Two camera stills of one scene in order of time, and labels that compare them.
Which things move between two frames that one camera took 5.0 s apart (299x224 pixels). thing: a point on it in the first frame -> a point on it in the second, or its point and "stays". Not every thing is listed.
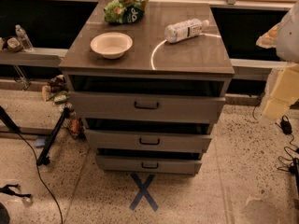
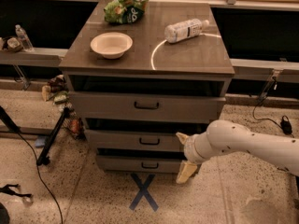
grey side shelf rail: (38, 57) stays
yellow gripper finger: (268, 40) -> (182, 137)
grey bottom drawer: (148, 165) stays
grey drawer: (106, 140) stays
